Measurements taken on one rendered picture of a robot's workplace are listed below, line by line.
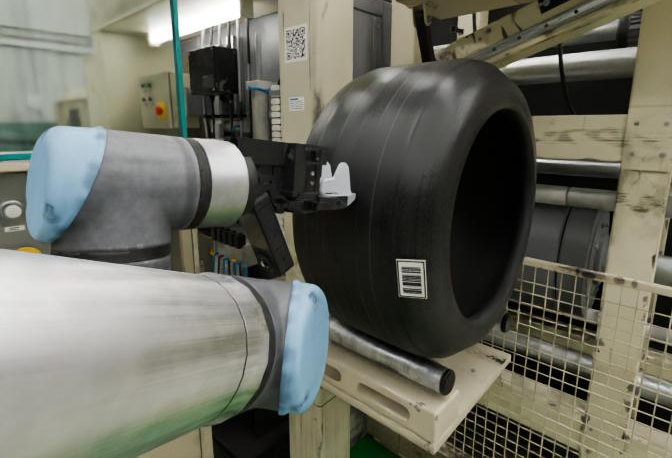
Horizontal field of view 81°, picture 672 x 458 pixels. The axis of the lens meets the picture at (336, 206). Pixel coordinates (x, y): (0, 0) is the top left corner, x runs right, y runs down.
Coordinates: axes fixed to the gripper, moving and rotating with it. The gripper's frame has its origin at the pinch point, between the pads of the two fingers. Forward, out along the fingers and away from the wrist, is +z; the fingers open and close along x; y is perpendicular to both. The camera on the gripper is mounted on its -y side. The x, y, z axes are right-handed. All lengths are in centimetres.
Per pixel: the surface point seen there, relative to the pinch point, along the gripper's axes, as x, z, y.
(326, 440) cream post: 26, 31, -69
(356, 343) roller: 8.0, 16.1, -29.9
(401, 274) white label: -8.5, 3.0, -9.5
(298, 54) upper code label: 31.7, 16.7, 28.4
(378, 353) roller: 2.7, 16.2, -29.8
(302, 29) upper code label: 30.3, 16.1, 33.3
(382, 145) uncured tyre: -3.2, 3.0, 8.3
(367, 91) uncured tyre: 5.2, 9.1, 17.5
